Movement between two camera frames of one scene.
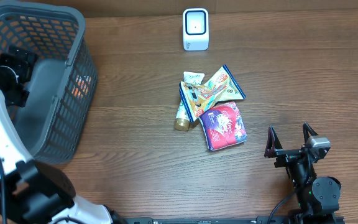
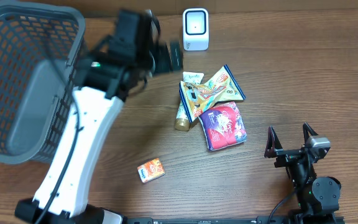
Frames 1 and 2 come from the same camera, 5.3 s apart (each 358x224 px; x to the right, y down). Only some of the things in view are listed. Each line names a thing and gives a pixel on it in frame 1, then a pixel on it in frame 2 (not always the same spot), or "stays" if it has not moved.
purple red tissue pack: [224, 126] stays
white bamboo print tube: [182, 122] stays
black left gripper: [24, 67] → [165, 65]
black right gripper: [272, 150] stays
